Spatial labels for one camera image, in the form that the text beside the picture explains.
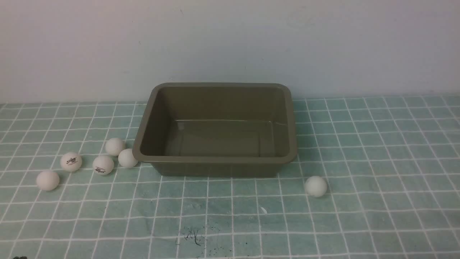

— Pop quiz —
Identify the plain white ball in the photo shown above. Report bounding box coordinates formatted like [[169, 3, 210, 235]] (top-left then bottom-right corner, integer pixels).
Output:
[[118, 149, 138, 168], [304, 176, 328, 198], [36, 170, 60, 191], [105, 137, 125, 157]]

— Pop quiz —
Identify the white ball with dark logo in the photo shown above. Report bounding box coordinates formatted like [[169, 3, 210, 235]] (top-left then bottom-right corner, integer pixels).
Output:
[[92, 155, 114, 176]]

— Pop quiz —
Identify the white ball with red logo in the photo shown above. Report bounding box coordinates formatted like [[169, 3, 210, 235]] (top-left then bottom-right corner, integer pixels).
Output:
[[60, 152, 83, 172]]

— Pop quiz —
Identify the olive green plastic bin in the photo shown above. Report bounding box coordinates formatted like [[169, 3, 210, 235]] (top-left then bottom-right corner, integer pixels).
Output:
[[132, 82, 298, 177]]

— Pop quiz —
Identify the teal checkered tablecloth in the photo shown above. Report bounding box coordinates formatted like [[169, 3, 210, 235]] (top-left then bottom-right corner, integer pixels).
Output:
[[0, 95, 460, 259]]

